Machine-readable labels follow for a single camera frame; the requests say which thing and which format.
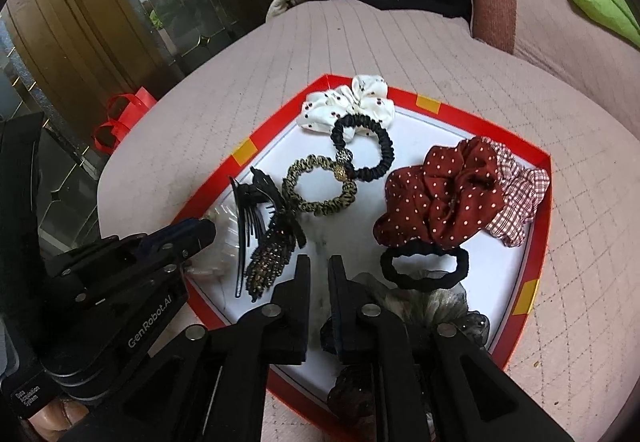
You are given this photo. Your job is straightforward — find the red polka dot scrunchie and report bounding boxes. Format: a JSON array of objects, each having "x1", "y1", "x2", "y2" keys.
[{"x1": 372, "y1": 138, "x2": 507, "y2": 248}]

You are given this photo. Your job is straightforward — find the clear ruffled scrunchie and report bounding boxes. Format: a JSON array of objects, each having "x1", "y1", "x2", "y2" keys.
[{"x1": 185, "y1": 205, "x2": 246, "y2": 283}]

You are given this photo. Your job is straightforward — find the red plaid scrunchie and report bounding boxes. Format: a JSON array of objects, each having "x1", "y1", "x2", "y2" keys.
[{"x1": 482, "y1": 136, "x2": 551, "y2": 248}]

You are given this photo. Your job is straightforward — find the person's left hand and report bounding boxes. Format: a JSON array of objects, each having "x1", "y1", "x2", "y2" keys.
[{"x1": 25, "y1": 399, "x2": 88, "y2": 435}]

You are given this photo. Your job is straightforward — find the pink quilted cover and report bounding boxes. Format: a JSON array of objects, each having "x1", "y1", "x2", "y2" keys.
[{"x1": 97, "y1": 0, "x2": 640, "y2": 442}]

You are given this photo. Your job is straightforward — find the red tray with white base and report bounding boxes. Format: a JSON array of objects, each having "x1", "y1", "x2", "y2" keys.
[{"x1": 172, "y1": 74, "x2": 553, "y2": 442}]

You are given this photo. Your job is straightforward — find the red gift bag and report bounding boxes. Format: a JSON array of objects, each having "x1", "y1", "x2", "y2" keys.
[{"x1": 92, "y1": 86, "x2": 158, "y2": 154}]

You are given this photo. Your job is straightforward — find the leopard hair tie with bead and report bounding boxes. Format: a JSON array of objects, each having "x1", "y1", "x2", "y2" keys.
[{"x1": 281, "y1": 153, "x2": 358, "y2": 218}]

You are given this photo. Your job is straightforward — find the white cherry print scrunchie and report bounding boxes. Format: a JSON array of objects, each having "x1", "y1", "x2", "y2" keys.
[{"x1": 294, "y1": 75, "x2": 396, "y2": 143}]

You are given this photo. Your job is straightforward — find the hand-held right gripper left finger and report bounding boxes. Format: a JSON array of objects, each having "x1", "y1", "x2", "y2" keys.
[{"x1": 60, "y1": 255, "x2": 312, "y2": 442}]

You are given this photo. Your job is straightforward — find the grey sheer scrunchie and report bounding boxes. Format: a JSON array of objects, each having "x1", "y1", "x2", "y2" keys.
[{"x1": 320, "y1": 272, "x2": 491, "y2": 368}]

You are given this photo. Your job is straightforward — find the thick black hair tie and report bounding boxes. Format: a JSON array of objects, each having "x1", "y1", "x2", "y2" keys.
[{"x1": 380, "y1": 242, "x2": 471, "y2": 293}]

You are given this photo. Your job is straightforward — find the brown sheer scrunchie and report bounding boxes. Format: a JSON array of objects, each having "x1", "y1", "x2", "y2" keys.
[{"x1": 327, "y1": 362, "x2": 381, "y2": 428}]

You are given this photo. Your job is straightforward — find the black hair tie with bead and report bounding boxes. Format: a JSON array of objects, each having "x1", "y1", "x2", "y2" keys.
[{"x1": 330, "y1": 113, "x2": 396, "y2": 184}]

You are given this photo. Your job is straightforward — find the leaded glass wooden door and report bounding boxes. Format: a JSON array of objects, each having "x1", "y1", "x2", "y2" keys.
[{"x1": 0, "y1": 0, "x2": 278, "y2": 263}]

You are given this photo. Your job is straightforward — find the rhinestone hair claw clip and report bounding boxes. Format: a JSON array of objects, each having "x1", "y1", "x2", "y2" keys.
[{"x1": 229, "y1": 167, "x2": 308, "y2": 303}]

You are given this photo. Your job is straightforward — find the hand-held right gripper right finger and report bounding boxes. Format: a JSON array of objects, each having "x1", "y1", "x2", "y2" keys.
[{"x1": 327, "y1": 255, "x2": 576, "y2": 442}]

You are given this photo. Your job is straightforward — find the brown bolster with pink cover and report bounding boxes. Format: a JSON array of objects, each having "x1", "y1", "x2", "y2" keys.
[{"x1": 472, "y1": 0, "x2": 640, "y2": 123}]

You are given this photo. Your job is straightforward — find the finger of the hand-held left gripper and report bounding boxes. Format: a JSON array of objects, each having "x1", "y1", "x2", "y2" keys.
[
  {"x1": 65, "y1": 258, "x2": 195, "y2": 309},
  {"x1": 47, "y1": 217, "x2": 217, "y2": 279}
]

